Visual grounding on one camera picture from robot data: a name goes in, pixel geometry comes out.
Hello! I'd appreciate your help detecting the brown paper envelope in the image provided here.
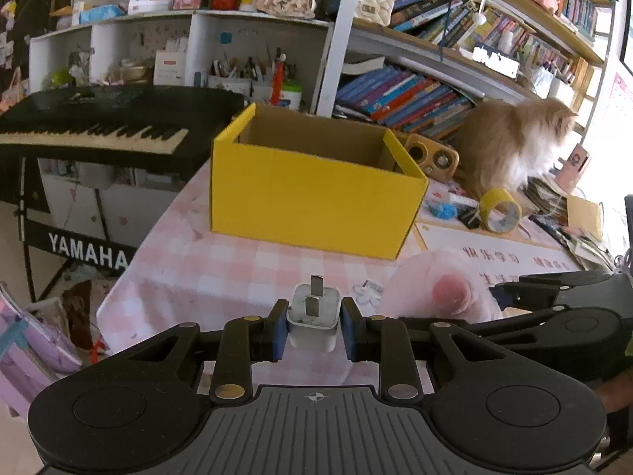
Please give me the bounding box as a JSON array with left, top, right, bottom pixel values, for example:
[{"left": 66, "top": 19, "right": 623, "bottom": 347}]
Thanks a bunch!
[{"left": 566, "top": 194, "right": 605, "bottom": 241}]

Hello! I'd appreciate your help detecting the yellow tape roll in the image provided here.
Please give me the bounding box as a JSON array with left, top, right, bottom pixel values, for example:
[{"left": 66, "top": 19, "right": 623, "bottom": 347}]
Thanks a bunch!
[{"left": 479, "top": 188, "right": 523, "bottom": 233}]

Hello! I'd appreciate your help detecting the pink desk gadget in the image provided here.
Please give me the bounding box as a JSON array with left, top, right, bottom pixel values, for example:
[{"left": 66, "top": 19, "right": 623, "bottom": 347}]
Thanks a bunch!
[{"left": 559, "top": 143, "right": 592, "bottom": 189}]

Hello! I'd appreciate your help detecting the white charger plug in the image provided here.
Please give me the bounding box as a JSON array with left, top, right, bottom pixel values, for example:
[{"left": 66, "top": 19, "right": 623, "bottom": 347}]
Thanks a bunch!
[{"left": 288, "top": 275, "right": 343, "bottom": 353}]

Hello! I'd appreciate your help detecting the orange white fluffy cat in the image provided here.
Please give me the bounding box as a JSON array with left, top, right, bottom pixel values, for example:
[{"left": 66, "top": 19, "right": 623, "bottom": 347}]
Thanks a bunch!
[{"left": 454, "top": 98, "right": 579, "bottom": 200}]

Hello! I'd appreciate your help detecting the white metal bookshelf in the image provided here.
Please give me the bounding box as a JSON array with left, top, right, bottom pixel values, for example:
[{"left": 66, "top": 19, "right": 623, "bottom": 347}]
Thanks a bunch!
[{"left": 316, "top": 0, "right": 619, "bottom": 127}]

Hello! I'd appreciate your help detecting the black binder clip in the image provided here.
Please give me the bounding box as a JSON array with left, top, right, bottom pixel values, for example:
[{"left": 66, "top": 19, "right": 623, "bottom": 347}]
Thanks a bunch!
[{"left": 457, "top": 205, "right": 483, "bottom": 231}]

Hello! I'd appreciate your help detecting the pile of loose papers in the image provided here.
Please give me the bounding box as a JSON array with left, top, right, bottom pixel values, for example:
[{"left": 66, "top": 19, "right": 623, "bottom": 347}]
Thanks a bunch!
[{"left": 524, "top": 178, "right": 621, "bottom": 272}]

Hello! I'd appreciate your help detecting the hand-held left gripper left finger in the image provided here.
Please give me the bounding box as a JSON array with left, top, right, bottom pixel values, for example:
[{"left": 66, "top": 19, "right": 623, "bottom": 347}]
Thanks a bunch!
[{"left": 119, "top": 299, "right": 290, "bottom": 403}]

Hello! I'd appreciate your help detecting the row of blue spined books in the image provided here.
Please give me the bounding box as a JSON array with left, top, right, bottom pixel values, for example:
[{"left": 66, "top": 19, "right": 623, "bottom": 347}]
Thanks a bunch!
[{"left": 335, "top": 66, "right": 476, "bottom": 135}]

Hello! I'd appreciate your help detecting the black keyboard piano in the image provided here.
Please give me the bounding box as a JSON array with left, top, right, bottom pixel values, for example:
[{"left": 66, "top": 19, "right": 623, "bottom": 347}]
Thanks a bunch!
[{"left": 0, "top": 84, "right": 246, "bottom": 182}]

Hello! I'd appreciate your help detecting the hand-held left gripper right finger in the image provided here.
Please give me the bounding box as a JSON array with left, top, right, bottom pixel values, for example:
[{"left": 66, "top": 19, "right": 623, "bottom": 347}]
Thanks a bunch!
[{"left": 341, "top": 298, "right": 505, "bottom": 401}]

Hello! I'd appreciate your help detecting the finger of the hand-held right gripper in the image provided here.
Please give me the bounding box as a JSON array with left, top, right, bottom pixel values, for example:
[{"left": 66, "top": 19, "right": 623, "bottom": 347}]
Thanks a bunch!
[
  {"left": 470, "top": 308, "right": 565, "bottom": 344},
  {"left": 489, "top": 271, "right": 614, "bottom": 310}
]

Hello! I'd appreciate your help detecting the person's right forearm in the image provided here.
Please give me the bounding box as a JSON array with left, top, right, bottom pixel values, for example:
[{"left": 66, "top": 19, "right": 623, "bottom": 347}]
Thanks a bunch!
[{"left": 598, "top": 373, "right": 633, "bottom": 414}]

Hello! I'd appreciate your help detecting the white quilted bag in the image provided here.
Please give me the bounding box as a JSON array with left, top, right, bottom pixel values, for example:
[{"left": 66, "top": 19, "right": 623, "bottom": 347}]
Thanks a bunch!
[{"left": 353, "top": 0, "right": 395, "bottom": 29}]

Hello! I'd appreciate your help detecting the black keyboard stand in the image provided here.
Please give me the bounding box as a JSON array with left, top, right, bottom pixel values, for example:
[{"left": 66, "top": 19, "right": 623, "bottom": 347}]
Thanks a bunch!
[{"left": 15, "top": 156, "right": 140, "bottom": 304}]

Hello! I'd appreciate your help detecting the brown retro radio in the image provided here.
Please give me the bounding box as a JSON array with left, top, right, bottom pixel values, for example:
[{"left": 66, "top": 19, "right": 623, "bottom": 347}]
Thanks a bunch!
[{"left": 404, "top": 133, "right": 460, "bottom": 179}]

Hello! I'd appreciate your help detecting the white pen holder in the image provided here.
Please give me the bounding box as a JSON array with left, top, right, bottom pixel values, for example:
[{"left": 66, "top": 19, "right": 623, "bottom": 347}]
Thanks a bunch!
[{"left": 208, "top": 74, "right": 253, "bottom": 101}]

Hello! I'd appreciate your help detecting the small clear packet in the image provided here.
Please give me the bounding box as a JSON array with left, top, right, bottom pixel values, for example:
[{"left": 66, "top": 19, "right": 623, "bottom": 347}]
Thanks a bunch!
[{"left": 356, "top": 280, "right": 386, "bottom": 306}]

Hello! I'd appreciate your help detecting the green white container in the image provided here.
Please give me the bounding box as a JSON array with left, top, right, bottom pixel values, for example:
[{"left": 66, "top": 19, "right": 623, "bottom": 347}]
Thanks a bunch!
[{"left": 280, "top": 84, "right": 304, "bottom": 112}]

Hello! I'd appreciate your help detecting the yellow cardboard box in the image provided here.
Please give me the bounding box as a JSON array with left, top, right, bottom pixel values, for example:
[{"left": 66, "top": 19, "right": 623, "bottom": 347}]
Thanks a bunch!
[{"left": 210, "top": 102, "right": 429, "bottom": 261}]

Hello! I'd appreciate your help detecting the white box red label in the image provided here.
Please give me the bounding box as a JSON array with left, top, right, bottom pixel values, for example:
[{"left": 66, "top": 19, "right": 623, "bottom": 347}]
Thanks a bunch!
[{"left": 153, "top": 51, "right": 188, "bottom": 86}]

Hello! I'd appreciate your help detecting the pink plush toy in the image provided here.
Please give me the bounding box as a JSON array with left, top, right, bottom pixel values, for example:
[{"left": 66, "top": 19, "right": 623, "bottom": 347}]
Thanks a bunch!
[{"left": 383, "top": 250, "right": 504, "bottom": 320}]

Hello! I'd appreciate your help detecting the pink checked cloth desktop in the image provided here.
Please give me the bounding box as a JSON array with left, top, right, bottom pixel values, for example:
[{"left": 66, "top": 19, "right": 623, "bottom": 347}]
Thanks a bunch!
[{"left": 96, "top": 158, "right": 616, "bottom": 399}]

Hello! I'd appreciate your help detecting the white shelf unit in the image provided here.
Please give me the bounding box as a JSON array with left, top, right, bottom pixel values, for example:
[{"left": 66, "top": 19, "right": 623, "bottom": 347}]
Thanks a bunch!
[{"left": 27, "top": 9, "right": 333, "bottom": 116}]

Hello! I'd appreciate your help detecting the purple striped bag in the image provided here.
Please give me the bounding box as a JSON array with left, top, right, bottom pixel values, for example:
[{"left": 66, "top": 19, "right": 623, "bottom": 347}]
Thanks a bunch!
[{"left": 0, "top": 282, "right": 83, "bottom": 417}]

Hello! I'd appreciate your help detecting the red bottle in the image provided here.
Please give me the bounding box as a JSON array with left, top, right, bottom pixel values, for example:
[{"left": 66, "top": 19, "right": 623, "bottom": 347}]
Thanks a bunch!
[{"left": 274, "top": 53, "right": 288, "bottom": 106}]

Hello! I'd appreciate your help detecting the row of mixed shelf books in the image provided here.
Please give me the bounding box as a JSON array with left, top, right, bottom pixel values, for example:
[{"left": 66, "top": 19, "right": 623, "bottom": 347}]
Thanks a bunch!
[{"left": 390, "top": 0, "right": 577, "bottom": 71}]

